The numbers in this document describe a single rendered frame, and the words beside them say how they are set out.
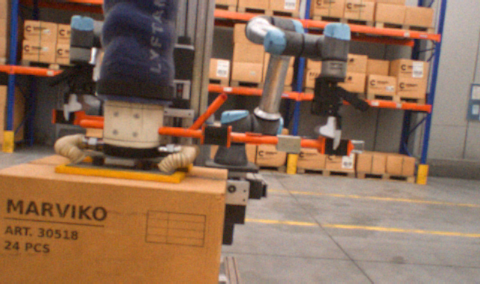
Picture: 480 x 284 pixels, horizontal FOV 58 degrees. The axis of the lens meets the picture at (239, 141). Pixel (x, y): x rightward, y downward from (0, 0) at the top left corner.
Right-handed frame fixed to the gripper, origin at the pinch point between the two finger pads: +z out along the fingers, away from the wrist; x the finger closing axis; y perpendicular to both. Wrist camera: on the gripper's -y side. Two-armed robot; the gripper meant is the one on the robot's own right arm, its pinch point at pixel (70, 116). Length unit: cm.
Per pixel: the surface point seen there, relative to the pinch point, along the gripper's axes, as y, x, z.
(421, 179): 428, 717, 113
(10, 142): -368, 637, 114
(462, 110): 567, 878, -37
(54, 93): -354, 778, 20
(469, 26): 555, 879, -231
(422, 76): 407, 733, -94
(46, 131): -365, 776, 103
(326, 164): 234, 714, 103
